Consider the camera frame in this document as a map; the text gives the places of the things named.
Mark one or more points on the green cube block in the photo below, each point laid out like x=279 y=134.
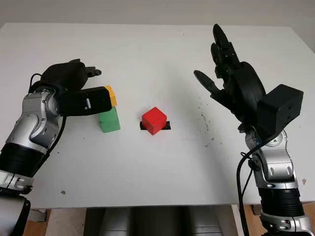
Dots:
x=109 y=121

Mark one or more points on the white table leg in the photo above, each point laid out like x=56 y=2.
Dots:
x=236 y=221

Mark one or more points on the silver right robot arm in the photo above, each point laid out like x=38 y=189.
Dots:
x=278 y=167

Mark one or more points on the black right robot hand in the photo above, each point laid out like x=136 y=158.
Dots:
x=246 y=88

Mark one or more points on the yellow cube block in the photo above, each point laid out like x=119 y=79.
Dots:
x=112 y=97

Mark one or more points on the black tape strip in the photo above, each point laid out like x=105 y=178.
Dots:
x=167 y=126

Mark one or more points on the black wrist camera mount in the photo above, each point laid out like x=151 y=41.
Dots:
x=280 y=108
x=86 y=100

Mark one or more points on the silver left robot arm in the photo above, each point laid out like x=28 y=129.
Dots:
x=32 y=123

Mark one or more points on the dark grey robot body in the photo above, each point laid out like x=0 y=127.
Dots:
x=157 y=221

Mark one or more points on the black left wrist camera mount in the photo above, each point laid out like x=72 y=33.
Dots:
x=86 y=100

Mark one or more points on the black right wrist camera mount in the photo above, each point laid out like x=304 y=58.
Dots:
x=280 y=108

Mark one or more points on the red cube block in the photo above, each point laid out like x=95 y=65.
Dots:
x=153 y=119

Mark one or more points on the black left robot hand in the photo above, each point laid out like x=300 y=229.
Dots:
x=66 y=73

